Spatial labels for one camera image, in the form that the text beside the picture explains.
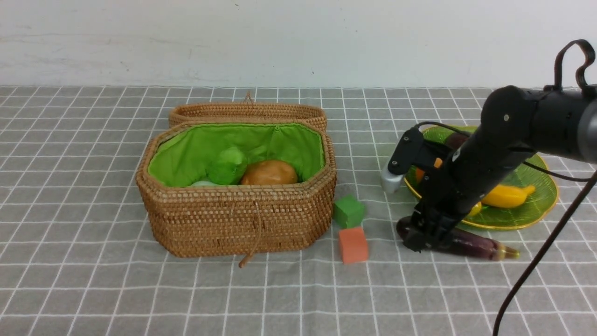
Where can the purple eggplant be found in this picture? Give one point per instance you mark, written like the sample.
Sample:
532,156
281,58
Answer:
467,244

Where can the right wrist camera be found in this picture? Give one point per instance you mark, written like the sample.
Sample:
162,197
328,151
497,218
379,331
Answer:
405,154

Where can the orange yellow mango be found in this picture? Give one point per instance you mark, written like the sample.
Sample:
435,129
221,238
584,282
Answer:
419,174

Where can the white radish with leaves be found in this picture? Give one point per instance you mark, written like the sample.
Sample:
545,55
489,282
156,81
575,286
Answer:
203,183

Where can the green foam cube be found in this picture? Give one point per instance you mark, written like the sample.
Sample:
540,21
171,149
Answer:
348,212

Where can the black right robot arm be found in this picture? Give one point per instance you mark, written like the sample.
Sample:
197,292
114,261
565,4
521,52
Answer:
515,124

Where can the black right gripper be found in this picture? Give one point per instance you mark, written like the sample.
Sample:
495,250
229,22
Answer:
436,215

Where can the brown potato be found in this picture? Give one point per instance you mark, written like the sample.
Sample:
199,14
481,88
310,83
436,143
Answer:
269,172

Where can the green glass leaf plate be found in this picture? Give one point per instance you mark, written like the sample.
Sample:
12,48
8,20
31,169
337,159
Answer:
536,207

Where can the woven rattan basket green lining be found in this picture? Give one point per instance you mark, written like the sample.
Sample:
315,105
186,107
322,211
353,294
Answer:
192,221

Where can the woven rattan basket lid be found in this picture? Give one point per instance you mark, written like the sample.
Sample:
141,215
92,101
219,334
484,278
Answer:
248,108

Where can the orange foam cube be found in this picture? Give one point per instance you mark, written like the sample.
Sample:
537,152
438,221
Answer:
353,245

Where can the yellow banana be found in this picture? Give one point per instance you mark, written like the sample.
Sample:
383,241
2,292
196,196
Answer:
504,197

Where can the grey checked tablecloth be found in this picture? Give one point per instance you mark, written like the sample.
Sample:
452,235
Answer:
78,257

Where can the dark purple passion fruit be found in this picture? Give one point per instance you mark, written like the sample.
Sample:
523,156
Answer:
455,140

